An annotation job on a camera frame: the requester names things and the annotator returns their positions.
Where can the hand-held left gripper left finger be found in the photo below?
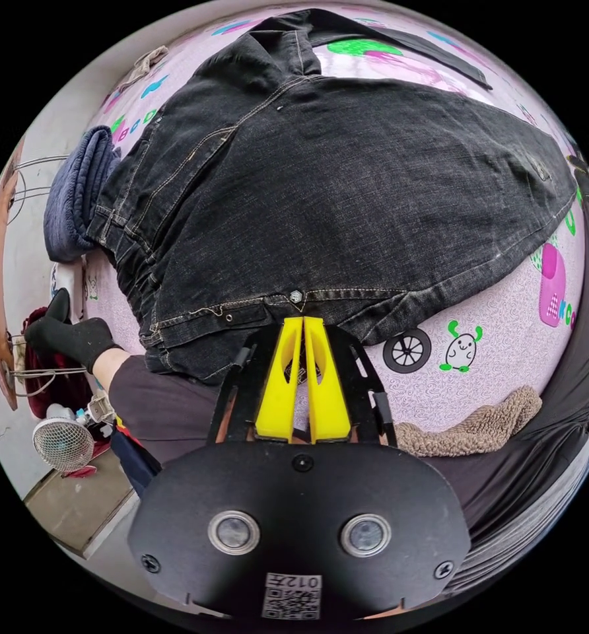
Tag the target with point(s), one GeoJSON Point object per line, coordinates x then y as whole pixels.
{"type": "Point", "coordinates": [270, 401]}

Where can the beige cloth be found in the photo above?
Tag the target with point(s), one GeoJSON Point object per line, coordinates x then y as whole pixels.
{"type": "Point", "coordinates": [148, 64]}

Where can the black jeans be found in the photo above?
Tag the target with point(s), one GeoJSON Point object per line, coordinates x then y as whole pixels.
{"type": "Point", "coordinates": [324, 198]}

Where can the small white fan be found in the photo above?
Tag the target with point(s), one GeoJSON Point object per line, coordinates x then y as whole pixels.
{"type": "Point", "coordinates": [62, 443]}

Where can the red garment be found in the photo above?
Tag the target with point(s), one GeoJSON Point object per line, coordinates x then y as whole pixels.
{"type": "Point", "coordinates": [59, 376]}

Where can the brown fuzzy cloth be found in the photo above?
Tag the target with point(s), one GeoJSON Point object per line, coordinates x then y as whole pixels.
{"type": "Point", "coordinates": [473, 426]}

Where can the bed with pink printed sheet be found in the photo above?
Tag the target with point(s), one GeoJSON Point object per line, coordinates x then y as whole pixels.
{"type": "Point", "coordinates": [478, 322]}

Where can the dark blue folded blanket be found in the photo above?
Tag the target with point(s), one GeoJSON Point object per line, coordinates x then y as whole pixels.
{"type": "Point", "coordinates": [74, 198]}

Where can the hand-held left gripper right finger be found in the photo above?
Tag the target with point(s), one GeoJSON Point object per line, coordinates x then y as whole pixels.
{"type": "Point", "coordinates": [331, 401]}

